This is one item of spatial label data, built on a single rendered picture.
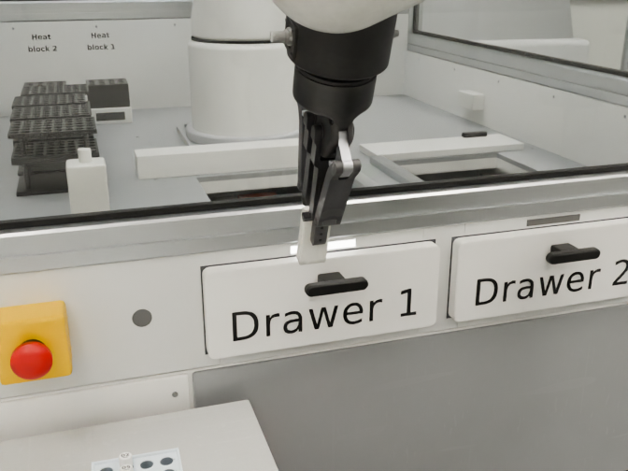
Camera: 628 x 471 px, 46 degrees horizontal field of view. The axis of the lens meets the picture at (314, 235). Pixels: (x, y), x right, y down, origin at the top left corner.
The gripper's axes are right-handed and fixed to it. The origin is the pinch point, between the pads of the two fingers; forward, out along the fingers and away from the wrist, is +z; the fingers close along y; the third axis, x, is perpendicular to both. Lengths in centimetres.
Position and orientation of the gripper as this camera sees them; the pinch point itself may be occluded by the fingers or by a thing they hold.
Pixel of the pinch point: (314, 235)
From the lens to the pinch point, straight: 79.6
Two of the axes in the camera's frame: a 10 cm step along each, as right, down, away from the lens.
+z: -1.0, 7.7, 6.3
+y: 2.8, 6.3, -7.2
